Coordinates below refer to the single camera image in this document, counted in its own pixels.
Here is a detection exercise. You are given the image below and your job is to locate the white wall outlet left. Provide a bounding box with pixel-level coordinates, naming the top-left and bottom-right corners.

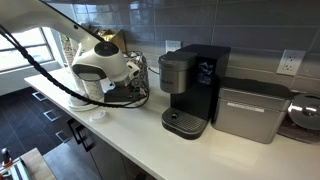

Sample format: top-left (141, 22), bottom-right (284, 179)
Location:
top-left (165, 40), bottom-right (182, 52)

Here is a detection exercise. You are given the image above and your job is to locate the stack of paper cups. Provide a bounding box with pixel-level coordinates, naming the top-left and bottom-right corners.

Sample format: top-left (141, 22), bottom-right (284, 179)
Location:
top-left (83, 81), bottom-right (104, 101)
top-left (60, 34), bottom-right (87, 97)

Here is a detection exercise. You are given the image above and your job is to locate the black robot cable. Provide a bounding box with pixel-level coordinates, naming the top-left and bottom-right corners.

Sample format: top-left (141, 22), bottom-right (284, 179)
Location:
top-left (0, 24), bottom-right (150, 110)

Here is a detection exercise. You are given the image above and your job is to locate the black Keurig coffee maker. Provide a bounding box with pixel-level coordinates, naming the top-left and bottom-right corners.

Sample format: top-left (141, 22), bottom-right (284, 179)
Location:
top-left (158, 44), bottom-right (231, 140)

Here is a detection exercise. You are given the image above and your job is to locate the white plastic cup lid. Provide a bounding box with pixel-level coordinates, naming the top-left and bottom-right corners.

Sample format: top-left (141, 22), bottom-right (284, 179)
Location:
top-left (90, 110), bottom-right (109, 123)

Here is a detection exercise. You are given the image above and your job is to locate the right stack of paper cups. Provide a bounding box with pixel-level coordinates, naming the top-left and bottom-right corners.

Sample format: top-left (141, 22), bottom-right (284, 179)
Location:
top-left (83, 81), bottom-right (104, 101)

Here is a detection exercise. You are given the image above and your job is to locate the wooden tea organizer rack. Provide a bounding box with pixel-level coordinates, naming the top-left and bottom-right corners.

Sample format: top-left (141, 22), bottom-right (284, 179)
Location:
top-left (92, 29), bottom-right (127, 52)

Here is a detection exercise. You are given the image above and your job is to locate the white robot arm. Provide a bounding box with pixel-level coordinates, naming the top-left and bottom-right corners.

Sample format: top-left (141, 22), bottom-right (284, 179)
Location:
top-left (0, 0), bottom-right (140, 87)

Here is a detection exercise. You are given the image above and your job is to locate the white wall outlet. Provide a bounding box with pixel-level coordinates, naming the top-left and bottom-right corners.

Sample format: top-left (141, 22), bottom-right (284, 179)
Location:
top-left (276, 50), bottom-right (306, 76)
top-left (165, 40), bottom-right (182, 52)

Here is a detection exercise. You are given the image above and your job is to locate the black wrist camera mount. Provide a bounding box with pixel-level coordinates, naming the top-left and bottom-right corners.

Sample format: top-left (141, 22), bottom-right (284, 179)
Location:
top-left (104, 87), bottom-right (146, 103)

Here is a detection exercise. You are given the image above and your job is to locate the grey metal storage box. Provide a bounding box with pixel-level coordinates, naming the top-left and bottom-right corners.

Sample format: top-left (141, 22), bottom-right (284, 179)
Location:
top-left (212, 77), bottom-right (293, 144)

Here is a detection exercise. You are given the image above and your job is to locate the left stack of paper cups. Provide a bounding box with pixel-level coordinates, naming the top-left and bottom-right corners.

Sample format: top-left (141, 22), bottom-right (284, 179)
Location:
top-left (60, 34), bottom-right (87, 97)

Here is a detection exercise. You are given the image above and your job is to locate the white wall outlet right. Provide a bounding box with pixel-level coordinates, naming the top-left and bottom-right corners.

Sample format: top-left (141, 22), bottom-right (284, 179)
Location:
top-left (276, 50), bottom-right (306, 76)

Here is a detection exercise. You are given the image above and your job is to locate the patterned round pod holder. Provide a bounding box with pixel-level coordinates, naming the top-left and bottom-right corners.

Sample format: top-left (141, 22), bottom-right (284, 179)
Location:
top-left (124, 51), bottom-right (149, 95)

